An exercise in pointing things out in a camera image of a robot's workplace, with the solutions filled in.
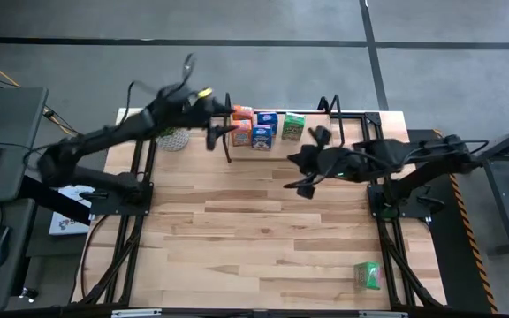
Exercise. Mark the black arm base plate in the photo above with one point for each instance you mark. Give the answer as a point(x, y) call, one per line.
point(104, 207)
point(420, 214)

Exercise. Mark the wooden shelf black metal frame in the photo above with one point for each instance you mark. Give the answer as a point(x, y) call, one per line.
point(307, 150)

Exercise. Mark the black desk support beam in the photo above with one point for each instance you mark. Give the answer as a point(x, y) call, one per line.
point(55, 203)

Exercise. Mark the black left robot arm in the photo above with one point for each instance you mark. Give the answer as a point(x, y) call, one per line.
point(104, 132)

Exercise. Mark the white printed box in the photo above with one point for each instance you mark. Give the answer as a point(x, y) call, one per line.
point(66, 221)

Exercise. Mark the orange Mini Wheats cereal box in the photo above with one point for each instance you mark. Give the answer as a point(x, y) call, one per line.
point(241, 134)
point(242, 112)

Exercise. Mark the silver metal bracket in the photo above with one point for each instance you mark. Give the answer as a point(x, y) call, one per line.
point(135, 313)
point(382, 314)

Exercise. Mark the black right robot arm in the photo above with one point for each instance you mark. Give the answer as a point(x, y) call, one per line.
point(413, 152)

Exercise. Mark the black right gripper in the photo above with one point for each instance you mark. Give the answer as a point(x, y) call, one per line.
point(340, 165)

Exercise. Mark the black aluminium rig frame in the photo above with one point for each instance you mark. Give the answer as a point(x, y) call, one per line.
point(371, 118)

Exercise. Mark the chrome desk caster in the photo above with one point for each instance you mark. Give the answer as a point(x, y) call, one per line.
point(29, 295)

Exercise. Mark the black mat with hazard stripes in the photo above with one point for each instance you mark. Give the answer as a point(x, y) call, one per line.
point(449, 265)

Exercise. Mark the blue Frosted Flakes cereal box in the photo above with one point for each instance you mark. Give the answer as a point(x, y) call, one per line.
point(268, 118)
point(262, 138)

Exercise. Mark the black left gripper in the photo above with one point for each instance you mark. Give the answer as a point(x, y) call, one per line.
point(197, 110)

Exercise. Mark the black metal stand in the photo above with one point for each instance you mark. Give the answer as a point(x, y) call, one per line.
point(502, 150)

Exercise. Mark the succulent in white patterned pot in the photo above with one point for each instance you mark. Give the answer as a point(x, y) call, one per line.
point(175, 141)

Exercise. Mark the green Apple Jacks cereal box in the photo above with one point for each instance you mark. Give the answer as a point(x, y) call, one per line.
point(293, 127)
point(368, 276)

